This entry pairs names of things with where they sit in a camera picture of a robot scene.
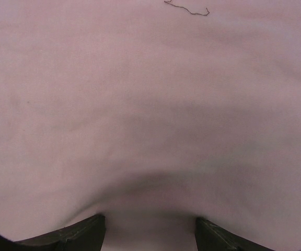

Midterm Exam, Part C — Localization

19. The dark loose thread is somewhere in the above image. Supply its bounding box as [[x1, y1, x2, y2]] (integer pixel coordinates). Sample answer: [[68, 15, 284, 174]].
[[163, 1, 210, 17]]

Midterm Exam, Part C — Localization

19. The pink t shirt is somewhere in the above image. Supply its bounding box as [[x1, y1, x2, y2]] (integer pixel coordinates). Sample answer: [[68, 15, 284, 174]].
[[0, 1, 301, 250]]

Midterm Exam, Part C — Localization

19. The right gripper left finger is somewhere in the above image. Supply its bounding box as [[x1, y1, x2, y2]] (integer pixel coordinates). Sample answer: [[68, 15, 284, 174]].
[[15, 214, 106, 251]]

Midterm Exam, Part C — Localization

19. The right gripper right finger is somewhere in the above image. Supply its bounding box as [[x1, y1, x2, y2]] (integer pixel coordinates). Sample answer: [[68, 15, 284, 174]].
[[195, 217, 265, 251]]

